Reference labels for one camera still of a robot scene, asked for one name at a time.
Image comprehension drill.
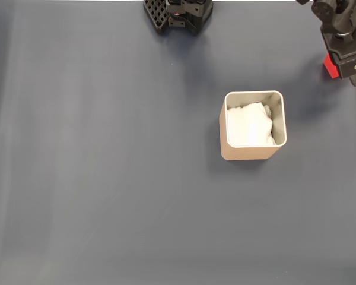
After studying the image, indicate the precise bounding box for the red cube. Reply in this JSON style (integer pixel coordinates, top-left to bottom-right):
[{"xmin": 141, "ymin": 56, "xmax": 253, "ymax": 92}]
[{"xmin": 323, "ymin": 53, "xmax": 341, "ymax": 80}]

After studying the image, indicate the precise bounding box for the beige square box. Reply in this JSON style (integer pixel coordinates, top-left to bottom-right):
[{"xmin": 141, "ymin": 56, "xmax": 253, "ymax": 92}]
[{"xmin": 219, "ymin": 90, "xmax": 288, "ymax": 162}]

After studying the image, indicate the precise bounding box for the white crumpled cloth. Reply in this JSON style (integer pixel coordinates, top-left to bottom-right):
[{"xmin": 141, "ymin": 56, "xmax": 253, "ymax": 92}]
[{"xmin": 227, "ymin": 102, "xmax": 276, "ymax": 147}]

